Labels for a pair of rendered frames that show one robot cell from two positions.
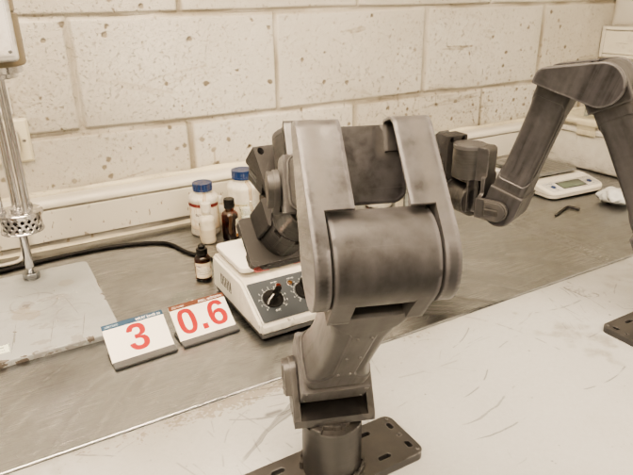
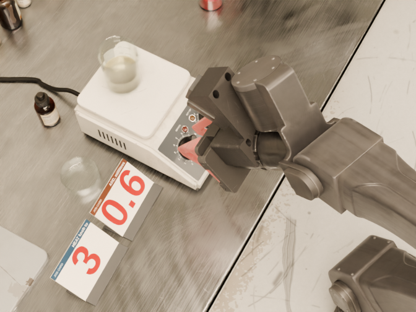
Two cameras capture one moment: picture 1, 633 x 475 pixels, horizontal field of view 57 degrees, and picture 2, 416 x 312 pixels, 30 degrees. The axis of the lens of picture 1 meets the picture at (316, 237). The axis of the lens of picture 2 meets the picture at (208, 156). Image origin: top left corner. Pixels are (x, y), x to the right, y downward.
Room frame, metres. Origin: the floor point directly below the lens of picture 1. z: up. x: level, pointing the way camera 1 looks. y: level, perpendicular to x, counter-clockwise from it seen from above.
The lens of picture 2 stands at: (0.35, 0.28, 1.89)
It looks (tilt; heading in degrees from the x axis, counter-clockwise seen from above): 63 degrees down; 332
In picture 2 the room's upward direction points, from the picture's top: 3 degrees counter-clockwise
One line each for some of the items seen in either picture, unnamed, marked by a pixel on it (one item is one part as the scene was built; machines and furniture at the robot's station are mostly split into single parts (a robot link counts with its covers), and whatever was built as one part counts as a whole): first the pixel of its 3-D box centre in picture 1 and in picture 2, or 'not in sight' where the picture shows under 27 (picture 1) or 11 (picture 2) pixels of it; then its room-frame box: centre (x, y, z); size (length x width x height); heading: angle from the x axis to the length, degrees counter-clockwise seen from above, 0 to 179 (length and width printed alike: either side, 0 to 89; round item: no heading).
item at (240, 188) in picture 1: (243, 197); not in sight; (1.24, 0.16, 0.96); 0.07 x 0.07 x 0.13
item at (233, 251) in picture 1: (260, 251); (134, 88); (0.90, 0.09, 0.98); 0.12 x 0.12 x 0.01; 29
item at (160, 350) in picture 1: (139, 338); (90, 262); (0.73, 0.26, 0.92); 0.09 x 0.06 x 0.04; 123
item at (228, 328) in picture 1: (203, 319); (127, 199); (0.78, 0.17, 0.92); 0.09 x 0.06 x 0.04; 123
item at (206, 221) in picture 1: (206, 222); not in sight; (1.14, 0.23, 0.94); 0.03 x 0.03 x 0.09
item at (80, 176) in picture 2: (188, 303); (80, 176); (0.85, 0.21, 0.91); 0.06 x 0.06 x 0.02
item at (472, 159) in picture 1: (483, 178); not in sight; (0.97, -0.29, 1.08); 0.12 x 0.09 x 0.12; 52
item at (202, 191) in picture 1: (203, 207); not in sight; (1.20, 0.24, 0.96); 0.06 x 0.06 x 0.11
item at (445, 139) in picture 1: (445, 158); not in sight; (1.05, -0.24, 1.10); 0.07 x 0.06 x 0.11; 117
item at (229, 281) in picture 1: (268, 280); (153, 112); (0.87, 0.08, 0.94); 0.22 x 0.13 x 0.08; 29
